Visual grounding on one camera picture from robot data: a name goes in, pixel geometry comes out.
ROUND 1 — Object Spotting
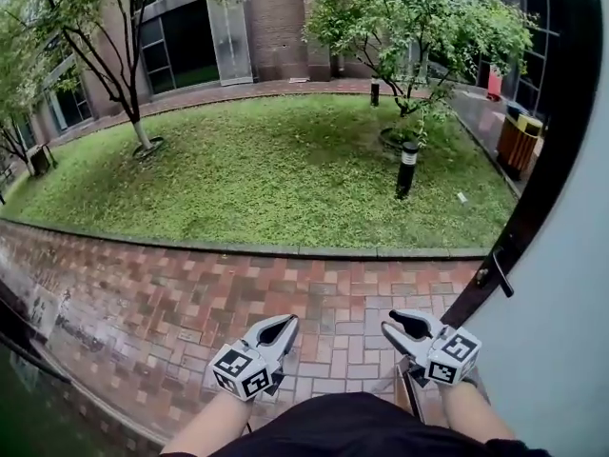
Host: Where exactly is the brick building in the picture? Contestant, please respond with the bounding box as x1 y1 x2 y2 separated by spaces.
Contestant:
0 0 572 151

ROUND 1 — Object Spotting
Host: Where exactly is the person's black clothing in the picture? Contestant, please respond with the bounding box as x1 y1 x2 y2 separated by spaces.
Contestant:
159 391 553 457

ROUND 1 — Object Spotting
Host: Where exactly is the tall black bollard light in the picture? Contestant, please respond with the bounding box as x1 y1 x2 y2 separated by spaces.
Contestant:
395 141 420 200

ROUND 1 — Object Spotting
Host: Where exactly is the orange slatted outdoor bin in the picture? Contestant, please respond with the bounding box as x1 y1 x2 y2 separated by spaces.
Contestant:
497 110 544 181

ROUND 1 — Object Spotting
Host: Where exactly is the tree with white painted trunk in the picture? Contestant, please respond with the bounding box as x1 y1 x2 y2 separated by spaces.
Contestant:
9 0 239 151

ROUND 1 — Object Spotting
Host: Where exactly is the slender dark-trunk tree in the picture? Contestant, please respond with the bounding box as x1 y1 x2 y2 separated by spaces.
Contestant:
0 0 53 178

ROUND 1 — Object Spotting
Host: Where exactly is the grey metal-framed panel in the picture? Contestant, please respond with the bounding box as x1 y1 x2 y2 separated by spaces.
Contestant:
206 0 253 88

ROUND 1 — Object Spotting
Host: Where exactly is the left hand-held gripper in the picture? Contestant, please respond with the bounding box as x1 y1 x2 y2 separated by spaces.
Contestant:
207 313 301 403

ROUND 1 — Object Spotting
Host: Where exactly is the frosted glass door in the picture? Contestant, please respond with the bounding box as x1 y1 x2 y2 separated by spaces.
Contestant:
442 0 609 457

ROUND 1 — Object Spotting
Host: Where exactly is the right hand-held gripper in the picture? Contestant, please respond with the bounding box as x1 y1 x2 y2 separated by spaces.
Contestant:
381 308 482 387

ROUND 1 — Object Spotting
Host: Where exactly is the grass lawn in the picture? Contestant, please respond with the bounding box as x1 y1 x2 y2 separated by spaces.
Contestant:
0 93 520 249

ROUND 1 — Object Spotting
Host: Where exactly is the person's left forearm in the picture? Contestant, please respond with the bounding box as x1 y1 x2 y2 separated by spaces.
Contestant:
161 390 256 457

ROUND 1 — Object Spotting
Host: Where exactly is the small dark outdoor bin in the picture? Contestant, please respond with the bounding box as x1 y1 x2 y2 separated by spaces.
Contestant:
27 143 57 176

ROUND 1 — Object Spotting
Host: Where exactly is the person's right forearm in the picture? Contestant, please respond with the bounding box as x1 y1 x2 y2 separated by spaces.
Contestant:
440 381 518 445

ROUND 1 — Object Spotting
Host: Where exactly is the bushy green tree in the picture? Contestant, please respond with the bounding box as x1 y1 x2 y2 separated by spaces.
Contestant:
304 0 537 118

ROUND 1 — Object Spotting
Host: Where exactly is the red outdoor sign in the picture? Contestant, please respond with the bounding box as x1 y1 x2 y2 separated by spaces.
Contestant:
487 63 504 100

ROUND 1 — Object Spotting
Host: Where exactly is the black door handle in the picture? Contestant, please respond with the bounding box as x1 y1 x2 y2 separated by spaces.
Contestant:
491 248 516 299

